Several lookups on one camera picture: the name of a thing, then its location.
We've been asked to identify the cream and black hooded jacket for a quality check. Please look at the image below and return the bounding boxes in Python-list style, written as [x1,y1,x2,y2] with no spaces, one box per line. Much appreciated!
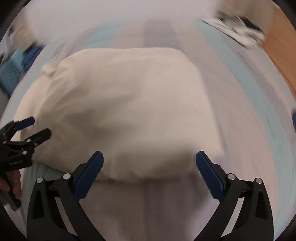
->
[14,48,224,182]

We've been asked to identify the person's left hand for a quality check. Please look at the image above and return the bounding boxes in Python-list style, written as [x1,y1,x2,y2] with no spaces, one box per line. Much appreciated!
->
[1,170,23,205]

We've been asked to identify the teal suitcase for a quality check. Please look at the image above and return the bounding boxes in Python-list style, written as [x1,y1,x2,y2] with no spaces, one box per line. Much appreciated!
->
[1,48,23,97]

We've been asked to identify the blue crumpled garment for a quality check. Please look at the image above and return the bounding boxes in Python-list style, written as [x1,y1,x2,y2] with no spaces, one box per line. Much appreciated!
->
[22,43,45,72]

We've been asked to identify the striped bed mattress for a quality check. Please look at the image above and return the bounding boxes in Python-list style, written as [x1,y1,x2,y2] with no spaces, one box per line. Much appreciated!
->
[1,19,295,240]

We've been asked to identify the wooden headboard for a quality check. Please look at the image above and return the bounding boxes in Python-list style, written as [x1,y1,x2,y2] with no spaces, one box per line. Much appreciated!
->
[257,1,295,88]

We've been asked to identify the white crumpled garment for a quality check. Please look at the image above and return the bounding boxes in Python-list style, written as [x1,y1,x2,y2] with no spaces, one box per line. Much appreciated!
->
[202,11,265,49]

